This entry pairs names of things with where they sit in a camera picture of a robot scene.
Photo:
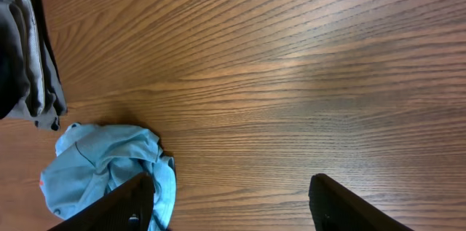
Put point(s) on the light blue printed t-shirt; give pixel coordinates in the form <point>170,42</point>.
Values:
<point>93,160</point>

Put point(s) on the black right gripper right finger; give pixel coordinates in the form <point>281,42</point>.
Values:
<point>334,207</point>

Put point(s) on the folded black garment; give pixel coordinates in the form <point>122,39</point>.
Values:
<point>15,84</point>

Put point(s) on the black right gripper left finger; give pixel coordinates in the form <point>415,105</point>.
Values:
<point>127,208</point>

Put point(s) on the folded grey garment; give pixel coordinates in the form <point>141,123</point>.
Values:
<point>46,101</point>

